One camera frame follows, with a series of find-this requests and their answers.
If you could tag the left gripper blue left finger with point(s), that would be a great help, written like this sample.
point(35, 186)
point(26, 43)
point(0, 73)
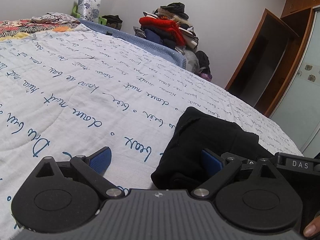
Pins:
point(90, 171)

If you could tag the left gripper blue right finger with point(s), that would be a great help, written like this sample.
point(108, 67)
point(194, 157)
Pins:
point(221, 171)

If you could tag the black pants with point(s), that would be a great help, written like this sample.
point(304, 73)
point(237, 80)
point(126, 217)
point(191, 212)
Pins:
point(184, 166)

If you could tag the right hand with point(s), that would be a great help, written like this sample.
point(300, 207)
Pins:
point(312, 228)

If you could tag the frosted glass sliding door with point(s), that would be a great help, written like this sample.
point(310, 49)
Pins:
point(298, 111)

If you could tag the white script-print bed quilt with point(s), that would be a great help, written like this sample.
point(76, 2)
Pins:
point(71, 93)

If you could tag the blue blanket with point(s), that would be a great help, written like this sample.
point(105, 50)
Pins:
point(153, 48)

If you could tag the green chair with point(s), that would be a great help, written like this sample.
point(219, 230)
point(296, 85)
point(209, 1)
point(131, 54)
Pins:
point(100, 20)

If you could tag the black bag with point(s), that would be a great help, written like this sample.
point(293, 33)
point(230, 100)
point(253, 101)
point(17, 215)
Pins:
point(112, 21)

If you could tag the pile of clothes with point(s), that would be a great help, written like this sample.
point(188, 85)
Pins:
point(169, 26)

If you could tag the floral white blue pillow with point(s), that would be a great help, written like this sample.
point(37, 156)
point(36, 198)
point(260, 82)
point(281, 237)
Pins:
point(89, 10)

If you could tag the floral colourful quilt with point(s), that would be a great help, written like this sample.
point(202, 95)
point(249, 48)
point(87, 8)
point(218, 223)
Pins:
point(22, 28)

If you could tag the brown wooden wardrobe frame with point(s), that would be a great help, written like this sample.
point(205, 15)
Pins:
point(272, 56)

